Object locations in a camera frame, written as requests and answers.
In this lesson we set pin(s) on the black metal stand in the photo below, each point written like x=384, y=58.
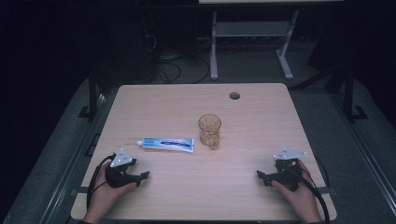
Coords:
x=92, y=93
x=350, y=93

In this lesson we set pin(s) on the blue and white toothpaste tube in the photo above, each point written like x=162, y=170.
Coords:
x=168, y=145

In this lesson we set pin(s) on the amber glass cup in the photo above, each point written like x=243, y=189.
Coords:
x=210, y=130

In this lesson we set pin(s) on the white metal table frame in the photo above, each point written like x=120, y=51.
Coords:
x=249, y=29

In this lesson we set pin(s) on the person's right hand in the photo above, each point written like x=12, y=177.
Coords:
x=300, y=199

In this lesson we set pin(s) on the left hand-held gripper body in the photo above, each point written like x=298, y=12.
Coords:
x=120, y=169

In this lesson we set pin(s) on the person's left hand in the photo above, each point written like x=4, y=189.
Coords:
x=104, y=196

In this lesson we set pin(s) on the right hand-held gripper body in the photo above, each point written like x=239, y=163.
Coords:
x=288, y=169

